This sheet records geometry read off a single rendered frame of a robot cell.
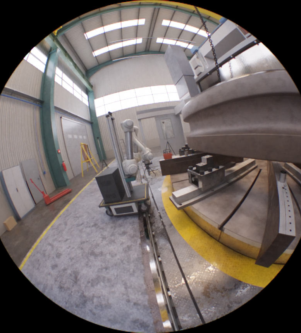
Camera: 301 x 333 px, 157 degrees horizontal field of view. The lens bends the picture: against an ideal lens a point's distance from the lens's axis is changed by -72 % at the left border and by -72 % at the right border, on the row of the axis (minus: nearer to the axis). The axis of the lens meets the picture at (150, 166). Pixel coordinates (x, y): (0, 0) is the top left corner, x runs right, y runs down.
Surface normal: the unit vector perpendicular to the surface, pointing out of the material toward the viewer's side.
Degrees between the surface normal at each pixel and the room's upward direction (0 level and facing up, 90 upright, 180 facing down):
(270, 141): 90
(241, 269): 0
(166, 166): 90
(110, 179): 90
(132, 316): 0
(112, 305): 0
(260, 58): 90
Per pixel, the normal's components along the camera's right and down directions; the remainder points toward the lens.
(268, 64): -0.96, 0.25
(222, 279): -0.22, -0.95
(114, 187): 0.03, 0.24
